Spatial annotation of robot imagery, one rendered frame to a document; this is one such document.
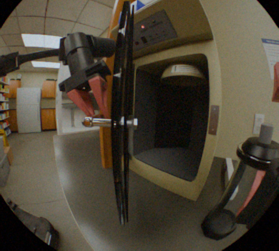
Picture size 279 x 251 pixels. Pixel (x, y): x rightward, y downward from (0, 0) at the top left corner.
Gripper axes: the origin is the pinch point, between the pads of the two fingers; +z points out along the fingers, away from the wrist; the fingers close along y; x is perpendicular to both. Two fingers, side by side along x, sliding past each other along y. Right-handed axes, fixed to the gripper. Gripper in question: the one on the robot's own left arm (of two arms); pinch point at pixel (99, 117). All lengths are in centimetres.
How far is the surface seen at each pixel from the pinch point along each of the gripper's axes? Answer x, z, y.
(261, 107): -7, 27, -72
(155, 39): -7.8, -15.5, -20.4
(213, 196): 2.6, 37.4, -19.3
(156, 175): -10.4, 26.1, -4.9
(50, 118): -342, -83, 338
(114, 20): -20.4, -41.0, -14.0
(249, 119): -13, 31, -64
